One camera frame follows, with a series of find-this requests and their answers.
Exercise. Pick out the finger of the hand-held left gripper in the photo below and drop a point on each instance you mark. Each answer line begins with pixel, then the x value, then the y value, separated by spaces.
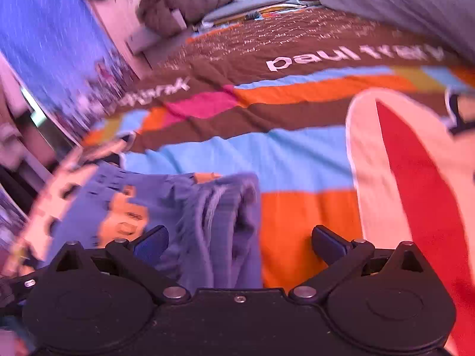
pixel 23 285

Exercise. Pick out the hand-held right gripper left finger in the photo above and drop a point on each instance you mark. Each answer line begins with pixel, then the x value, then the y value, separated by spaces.
pixel 152 244

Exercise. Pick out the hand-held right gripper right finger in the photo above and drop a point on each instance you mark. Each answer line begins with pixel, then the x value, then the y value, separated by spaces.
pixel 326 244

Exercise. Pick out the blue printed pants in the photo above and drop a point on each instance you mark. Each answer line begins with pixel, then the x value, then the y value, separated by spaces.
pixel 207 222

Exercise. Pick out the colourful printed blanket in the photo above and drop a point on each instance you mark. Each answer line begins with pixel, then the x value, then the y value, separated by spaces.
pixel 297 163

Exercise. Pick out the white headboard shelf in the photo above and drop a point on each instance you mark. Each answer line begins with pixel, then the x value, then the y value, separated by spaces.
pixel 152 37

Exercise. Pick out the light blue pillow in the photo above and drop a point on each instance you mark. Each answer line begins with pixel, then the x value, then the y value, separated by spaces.
pixel 256 3

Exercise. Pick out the person's grey trouser leg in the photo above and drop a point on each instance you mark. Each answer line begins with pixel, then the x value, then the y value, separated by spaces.
pixel 400 3

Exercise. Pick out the blue wall poster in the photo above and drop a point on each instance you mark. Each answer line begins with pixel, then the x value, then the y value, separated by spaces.
pixel 52 44

